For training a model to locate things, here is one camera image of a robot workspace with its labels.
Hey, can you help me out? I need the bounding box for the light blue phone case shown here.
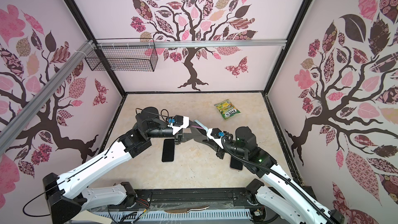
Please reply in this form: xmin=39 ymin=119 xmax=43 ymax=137
xmin=190 ymin=120 xmax=209 ymax=136

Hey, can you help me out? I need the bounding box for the dark blue phone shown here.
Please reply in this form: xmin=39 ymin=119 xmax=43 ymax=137
xmin=162 ymin=139 xmax=175 ymax=163

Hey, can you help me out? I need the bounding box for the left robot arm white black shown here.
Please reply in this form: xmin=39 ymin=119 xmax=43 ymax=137
xmin=43 ymin=107 xmax=205 ymax=224

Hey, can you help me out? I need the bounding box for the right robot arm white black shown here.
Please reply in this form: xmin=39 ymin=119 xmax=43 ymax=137
xmin=190 ymin=124 xmax=345 ymax=224

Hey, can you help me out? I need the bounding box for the black phone right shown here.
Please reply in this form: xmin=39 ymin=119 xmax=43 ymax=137
xmin=230 ymin=157 xmax=243 ymax=171

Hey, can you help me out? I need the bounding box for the green snack packet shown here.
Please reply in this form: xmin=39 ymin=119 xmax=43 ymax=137
xmin=215 ymin=100 xmax=240 ymax=120

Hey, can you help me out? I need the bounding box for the wooden spatula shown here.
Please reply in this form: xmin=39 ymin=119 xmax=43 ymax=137
xmin=72 ymin=211 xmax=113 ymax=224

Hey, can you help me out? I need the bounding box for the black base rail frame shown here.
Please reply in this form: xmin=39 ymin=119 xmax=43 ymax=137
xmin=57 ymin=186 xmax=327 ymax=224

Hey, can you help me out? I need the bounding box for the white slotted cable duct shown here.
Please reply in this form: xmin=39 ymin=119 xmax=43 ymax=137
xmin=91 ymin=209 xmax=251 ymax=223

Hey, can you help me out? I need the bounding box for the black wire basket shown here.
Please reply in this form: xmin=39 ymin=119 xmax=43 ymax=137
xmin=85 ymin=37 xmax=158 ymax=72

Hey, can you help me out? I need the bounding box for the aluminium rail left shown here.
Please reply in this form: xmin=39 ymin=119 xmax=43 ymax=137
xmin=1 ymin=40 xmax=95 ymax=154

